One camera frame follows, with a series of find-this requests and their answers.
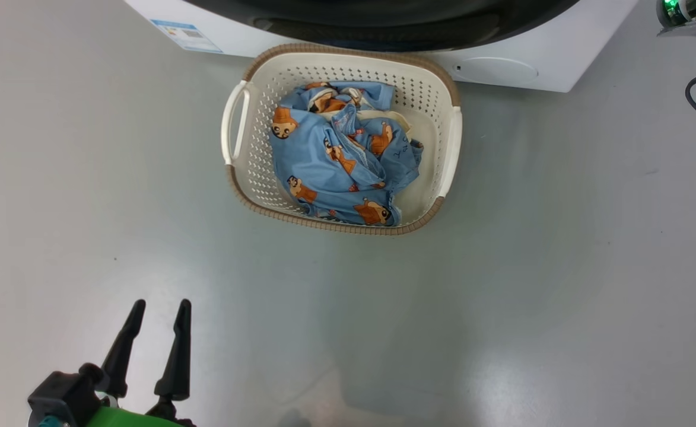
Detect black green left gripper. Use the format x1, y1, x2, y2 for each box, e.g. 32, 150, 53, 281
27, 299, 195, 427

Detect blue cartoon print shirt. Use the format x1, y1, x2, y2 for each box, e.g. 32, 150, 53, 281
269, 106, 402, 227

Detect blue cartoon print shorts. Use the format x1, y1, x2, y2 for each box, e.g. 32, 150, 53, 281
306, 81, 424, 190

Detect cream perforated laundry basket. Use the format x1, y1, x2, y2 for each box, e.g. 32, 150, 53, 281
221, 43, 463, 236

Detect white front-load washing machine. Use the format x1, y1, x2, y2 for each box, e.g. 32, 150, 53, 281
123, 0, 639, 93

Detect blue energy label sticker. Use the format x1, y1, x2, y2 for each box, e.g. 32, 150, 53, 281
150, 20, 224, 54

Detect round white filter cover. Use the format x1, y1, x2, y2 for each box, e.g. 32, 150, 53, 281
453, 57, 539, 84

